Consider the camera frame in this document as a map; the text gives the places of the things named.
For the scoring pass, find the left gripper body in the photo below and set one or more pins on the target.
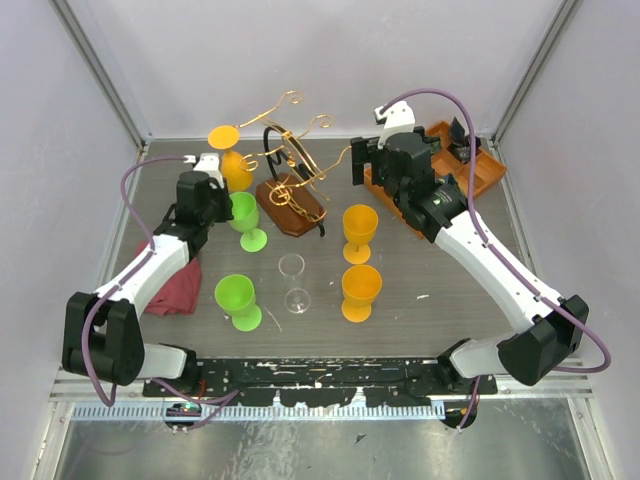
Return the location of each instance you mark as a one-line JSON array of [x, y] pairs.
[[221, 209]]

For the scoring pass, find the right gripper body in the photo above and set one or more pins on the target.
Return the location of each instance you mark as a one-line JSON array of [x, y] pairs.
[[365, 151]]

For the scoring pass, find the green goblet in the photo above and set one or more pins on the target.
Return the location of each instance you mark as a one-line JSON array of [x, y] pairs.
[[235, 294], [246, 222]]

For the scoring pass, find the orange goblet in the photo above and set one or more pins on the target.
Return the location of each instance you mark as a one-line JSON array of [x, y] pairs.
[[361, 284], [233, 165], [360, 223]]

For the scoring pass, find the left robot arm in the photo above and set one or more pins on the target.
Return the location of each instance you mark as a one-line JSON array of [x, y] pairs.
[[102, 334]]

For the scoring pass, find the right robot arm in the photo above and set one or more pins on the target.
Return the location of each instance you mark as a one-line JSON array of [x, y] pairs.
[[546, 326]]

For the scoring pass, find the green goblet front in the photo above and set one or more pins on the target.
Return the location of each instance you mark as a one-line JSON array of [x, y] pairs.
[[235, 294]]

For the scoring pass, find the dark folded cloth in tray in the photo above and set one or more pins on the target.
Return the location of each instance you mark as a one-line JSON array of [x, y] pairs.
[[460, 144]]

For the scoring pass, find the red cloth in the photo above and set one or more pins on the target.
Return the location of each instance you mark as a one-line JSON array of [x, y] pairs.
[[180, 294]]

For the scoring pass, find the clear champagne flute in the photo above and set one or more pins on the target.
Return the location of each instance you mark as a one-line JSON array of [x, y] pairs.
[[291, 266]]

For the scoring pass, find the orange goblet front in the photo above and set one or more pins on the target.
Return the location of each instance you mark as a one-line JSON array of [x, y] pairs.
[[361, 284]]

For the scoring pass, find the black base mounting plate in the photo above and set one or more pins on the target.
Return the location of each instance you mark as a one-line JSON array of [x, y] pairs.
[[323, 382]]

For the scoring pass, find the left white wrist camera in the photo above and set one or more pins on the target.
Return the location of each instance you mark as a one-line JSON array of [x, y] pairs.
[[208, 163]]

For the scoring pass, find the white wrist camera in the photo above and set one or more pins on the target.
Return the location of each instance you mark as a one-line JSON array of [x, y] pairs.
[[398, 118], [208, 163]]

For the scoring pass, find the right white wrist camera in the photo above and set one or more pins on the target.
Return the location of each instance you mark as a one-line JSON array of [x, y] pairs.
[[398, 118]]

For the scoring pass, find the gold wire wine glass rack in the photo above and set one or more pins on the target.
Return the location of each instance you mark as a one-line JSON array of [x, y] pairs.
[[291, 198]]

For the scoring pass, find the slotted cable duct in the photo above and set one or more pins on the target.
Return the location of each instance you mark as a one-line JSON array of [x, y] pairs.
[[186, 412]]

